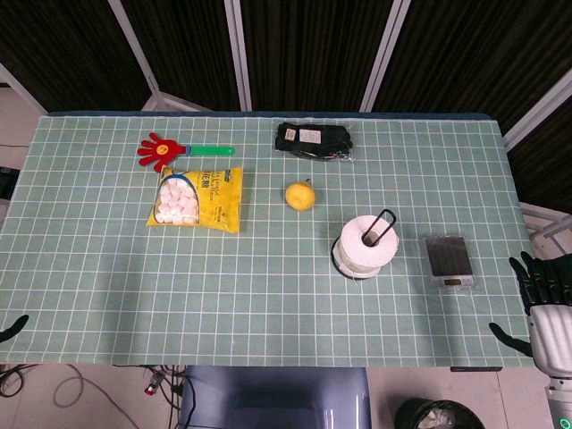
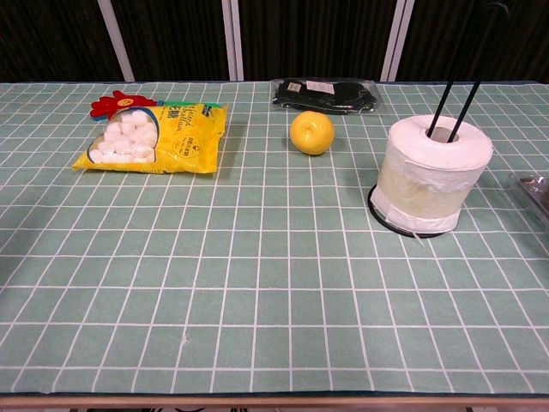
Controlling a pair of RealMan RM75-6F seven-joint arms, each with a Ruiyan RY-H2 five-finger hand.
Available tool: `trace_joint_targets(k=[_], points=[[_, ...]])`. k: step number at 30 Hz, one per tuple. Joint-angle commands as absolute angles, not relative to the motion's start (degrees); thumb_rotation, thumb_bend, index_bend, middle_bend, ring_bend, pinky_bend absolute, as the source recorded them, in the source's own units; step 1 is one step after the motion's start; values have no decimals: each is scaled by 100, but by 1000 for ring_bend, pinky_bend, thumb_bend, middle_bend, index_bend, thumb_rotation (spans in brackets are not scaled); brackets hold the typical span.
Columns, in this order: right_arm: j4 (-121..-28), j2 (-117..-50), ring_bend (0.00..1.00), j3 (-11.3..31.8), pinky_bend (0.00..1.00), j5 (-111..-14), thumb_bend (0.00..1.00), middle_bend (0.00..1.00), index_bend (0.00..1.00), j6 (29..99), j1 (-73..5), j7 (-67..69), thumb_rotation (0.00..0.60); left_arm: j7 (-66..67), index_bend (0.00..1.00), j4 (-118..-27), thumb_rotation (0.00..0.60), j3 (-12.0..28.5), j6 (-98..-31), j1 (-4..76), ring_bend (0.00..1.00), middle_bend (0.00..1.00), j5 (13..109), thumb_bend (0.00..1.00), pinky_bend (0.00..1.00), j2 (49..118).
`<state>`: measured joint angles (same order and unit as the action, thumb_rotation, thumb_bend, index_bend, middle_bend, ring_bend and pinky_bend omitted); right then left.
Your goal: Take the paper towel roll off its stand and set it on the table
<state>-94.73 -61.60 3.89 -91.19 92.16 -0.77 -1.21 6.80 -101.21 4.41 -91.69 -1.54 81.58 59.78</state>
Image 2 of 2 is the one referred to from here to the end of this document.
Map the black wire roll holder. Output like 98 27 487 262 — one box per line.
367 2 508 239

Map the yellow marshmallow bag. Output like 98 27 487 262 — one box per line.
70 88 228 175

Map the clear plastic tray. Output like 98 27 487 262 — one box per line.
507 171 549 235

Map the white toilet paper roll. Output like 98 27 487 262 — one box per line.
371 113 494 235

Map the black item in clear bag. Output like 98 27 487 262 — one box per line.
269 78 383 116

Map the green checked tablecloth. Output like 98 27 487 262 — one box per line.
0 80 549 395

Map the white partition post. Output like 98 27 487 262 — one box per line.
381 0 416 82
96 0 136 82
220 0 245 82

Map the yellow round fruit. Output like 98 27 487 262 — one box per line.
289 110 335 156

